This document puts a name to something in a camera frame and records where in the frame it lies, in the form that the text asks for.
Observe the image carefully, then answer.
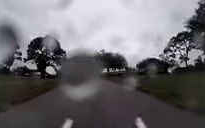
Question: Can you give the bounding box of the clump of trees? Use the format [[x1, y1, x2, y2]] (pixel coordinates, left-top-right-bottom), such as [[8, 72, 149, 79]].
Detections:
[[94, 49, 129, 73]]

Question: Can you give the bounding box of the grey asphalt road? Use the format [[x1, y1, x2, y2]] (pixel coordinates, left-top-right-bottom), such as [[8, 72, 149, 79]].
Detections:
[[0, 78, 205, 128]]

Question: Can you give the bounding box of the low dark bush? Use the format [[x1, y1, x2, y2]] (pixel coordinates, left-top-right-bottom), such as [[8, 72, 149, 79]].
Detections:
[[135, 57, 171, 75]]

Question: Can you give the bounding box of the broad dark tree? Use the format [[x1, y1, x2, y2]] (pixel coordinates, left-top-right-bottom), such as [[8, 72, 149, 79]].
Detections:
[[24, 34, 67, 80]]

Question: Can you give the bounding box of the thin-trunked tree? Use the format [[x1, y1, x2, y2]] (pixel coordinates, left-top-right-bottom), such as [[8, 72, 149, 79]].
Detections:
[[163, 30, 197, 69]]

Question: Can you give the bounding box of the dark grass verge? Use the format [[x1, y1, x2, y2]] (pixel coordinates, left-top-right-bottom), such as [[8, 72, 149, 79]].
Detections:
[[113, 70, 205, 118], [0, 73, 62, 116]]

